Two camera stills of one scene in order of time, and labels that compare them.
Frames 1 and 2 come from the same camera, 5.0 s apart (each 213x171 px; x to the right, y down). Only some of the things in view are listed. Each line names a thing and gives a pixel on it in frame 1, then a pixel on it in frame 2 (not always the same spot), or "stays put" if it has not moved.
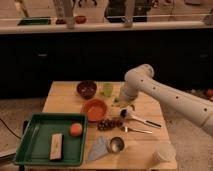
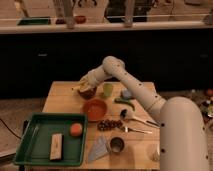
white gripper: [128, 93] → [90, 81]
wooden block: [56, 147] stays put
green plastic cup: [108, 89] stays put
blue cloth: [99, 148] stays put
